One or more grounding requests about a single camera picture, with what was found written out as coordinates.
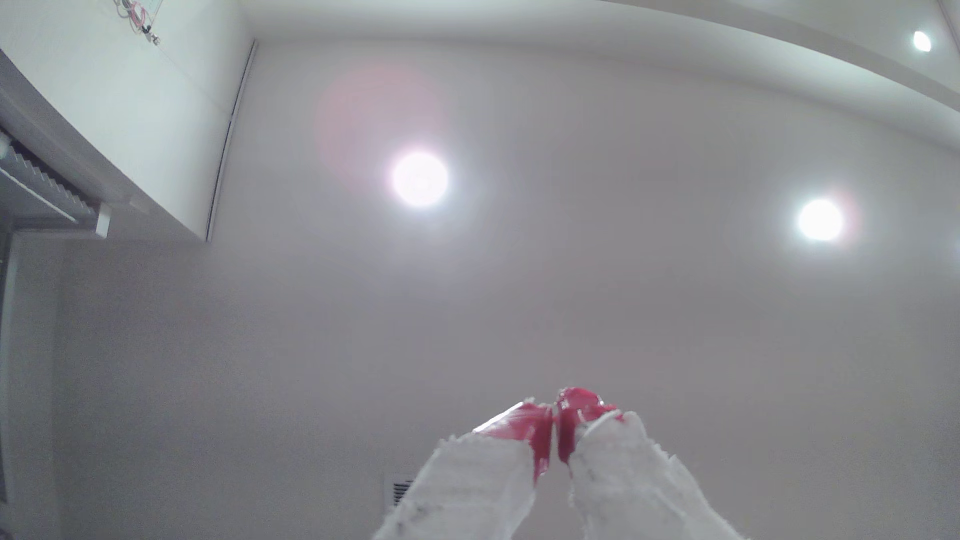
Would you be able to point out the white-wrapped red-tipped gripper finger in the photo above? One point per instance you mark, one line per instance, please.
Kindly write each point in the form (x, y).
(472, 480)
(630, 480)

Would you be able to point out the grey slatted air vent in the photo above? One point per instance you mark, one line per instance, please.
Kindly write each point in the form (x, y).
(37, 191)

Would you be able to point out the small round ceiling light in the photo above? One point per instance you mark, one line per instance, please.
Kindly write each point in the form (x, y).
(922, 41)

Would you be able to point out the small white wall grille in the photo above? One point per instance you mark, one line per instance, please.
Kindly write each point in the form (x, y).
(401, 491)

